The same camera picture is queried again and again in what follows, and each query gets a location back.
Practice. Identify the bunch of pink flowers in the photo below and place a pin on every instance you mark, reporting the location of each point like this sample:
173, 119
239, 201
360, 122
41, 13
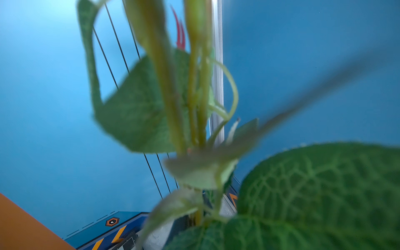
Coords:
323, 196

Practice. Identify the black white chessboard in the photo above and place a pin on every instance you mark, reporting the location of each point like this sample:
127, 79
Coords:
128, 243

